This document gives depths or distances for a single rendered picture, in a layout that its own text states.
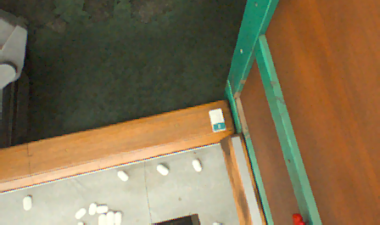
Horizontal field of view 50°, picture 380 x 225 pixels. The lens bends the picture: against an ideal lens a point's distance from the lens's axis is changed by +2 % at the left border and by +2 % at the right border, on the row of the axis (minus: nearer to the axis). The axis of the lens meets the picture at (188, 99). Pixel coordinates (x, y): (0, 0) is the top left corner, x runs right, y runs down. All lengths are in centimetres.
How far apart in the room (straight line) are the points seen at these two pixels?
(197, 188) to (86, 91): 105
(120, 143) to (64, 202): 22
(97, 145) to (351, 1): 90
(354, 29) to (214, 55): 166
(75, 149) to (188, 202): 35
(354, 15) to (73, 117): 174
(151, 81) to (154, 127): 86
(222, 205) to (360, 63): 81
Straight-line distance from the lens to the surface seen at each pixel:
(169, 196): 116
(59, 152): 120
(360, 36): 40
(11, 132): 184
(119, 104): 199
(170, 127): 115
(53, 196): 122
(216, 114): 114
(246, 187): 104
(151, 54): 205
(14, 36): 92
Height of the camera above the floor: 189
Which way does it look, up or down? 75 degrees down
